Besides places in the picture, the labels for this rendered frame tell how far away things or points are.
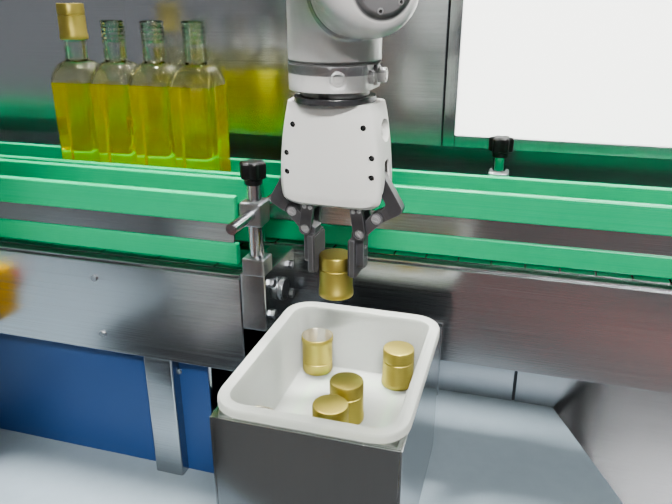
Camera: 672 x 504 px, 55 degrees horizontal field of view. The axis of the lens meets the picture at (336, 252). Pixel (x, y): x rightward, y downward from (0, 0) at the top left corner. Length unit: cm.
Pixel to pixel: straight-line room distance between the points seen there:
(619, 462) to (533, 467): 22
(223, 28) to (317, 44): 42
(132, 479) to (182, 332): 23
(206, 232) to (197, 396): 22
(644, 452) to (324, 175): 72
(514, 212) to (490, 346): 16
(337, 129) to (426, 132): 33
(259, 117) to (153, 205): 27
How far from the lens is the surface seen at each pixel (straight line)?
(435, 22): 89
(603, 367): 81
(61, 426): 102
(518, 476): 94
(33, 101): 122
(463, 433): 100
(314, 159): 60
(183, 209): 75
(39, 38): 119
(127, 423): 95
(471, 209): 75
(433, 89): 90
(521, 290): 76
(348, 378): 66
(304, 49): 57
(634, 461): 114
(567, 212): 75
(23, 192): 88
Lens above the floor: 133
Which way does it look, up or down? 21 degrees down
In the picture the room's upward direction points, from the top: straight up
